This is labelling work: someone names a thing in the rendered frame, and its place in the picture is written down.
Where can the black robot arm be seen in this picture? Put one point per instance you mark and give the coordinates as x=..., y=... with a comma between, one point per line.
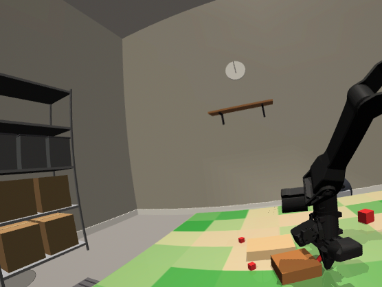
x=326, y=176

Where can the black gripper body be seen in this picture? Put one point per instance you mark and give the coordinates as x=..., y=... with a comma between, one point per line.
x=340, y=249

